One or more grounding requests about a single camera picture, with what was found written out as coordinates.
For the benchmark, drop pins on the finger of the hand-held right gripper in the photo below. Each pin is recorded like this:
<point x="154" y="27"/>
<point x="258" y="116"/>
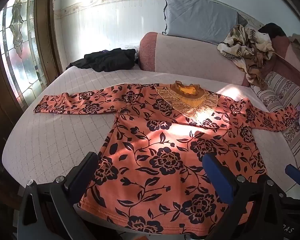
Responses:
<point x="295" y="174"/>

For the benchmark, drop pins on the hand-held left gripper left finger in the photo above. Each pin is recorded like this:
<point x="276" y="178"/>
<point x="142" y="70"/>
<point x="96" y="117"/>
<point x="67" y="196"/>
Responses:
<point x="83" y="173"/>

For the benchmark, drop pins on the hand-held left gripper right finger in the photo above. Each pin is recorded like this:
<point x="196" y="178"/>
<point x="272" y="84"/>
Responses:
<point x="218" y="178"/>

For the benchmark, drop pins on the orange floral long-sleeve shirt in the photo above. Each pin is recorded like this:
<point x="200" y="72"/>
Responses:
<point x="165" y="140"/>

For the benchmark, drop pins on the striped floral bedding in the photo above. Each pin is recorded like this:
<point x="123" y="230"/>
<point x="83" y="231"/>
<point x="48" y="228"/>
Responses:
<point x="280" y="90"/>

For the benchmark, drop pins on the black cloth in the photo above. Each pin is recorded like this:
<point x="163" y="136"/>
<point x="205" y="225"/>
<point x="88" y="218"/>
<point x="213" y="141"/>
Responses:
<point x="107" y="60"/>

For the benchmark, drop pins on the pink and white bolster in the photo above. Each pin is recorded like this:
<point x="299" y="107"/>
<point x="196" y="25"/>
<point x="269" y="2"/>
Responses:
<point x="190" y="60"/>

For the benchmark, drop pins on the beige brown patterned blanket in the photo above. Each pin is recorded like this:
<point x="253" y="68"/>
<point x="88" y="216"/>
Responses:
<point x="247" y="50"/>

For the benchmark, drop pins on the stained glass window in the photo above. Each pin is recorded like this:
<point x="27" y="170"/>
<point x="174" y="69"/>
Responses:
<point x="17" y="50"/>

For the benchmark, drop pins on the dark clothing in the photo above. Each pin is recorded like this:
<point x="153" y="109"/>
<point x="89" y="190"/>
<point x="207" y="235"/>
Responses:
<point x="272" y="30"/>

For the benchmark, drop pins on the grey pillow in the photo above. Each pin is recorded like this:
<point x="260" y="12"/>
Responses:
<point x="200" y="15"/>

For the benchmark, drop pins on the brown wooden door frame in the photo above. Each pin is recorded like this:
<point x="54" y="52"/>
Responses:
<point x="48" y="42"/>

